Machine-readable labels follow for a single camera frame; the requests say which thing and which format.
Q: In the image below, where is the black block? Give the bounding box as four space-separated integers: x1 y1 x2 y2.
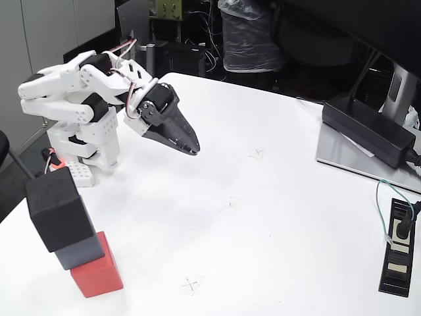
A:
25 167 96 253

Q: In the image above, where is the grey block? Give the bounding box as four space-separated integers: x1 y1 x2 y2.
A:
54 230 105 271

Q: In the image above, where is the black computer case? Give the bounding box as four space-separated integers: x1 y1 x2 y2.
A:
154 41 207 78

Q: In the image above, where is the green box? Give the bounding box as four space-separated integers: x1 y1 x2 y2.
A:
155 0 182 21

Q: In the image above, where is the white perforated table clamp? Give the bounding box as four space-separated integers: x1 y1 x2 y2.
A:
65 160 97 188

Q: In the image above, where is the plastic wrapped black bin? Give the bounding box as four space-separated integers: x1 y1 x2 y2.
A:
218 0 285 73

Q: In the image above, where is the orange connector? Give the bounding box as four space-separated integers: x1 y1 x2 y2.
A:
41 147 65 170

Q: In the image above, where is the red block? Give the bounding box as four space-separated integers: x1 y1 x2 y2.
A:
70 230 124 299

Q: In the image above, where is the silver monitor stand base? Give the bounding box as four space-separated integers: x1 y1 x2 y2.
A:
316 123 421 194

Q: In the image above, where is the black chair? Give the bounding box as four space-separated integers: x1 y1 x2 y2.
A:
0 130 40 185

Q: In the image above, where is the black power adapter brick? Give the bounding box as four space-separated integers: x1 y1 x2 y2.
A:
321 92 417 169

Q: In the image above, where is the black monitor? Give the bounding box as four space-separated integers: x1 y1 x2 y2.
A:
279 0 421 80

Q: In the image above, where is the silver monitor stand column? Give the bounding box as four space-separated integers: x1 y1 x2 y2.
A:
378 62 420 128

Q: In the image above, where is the white plastic bag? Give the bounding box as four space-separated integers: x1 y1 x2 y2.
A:
404 105 421 131

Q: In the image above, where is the black plug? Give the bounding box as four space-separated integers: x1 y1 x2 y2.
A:
394 200 421 240

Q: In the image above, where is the black power strip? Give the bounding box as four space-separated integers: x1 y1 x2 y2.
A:
378 197 416 298

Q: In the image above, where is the silver post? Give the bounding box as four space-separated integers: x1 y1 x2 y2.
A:
140 43 155 80

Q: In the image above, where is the red white servo cable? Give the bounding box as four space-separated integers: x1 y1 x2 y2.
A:
108 38 145 119

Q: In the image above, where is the green cable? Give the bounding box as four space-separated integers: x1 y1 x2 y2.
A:
374 179 415 244

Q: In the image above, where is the black power cord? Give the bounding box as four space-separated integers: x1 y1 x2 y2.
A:
405 148 421 172

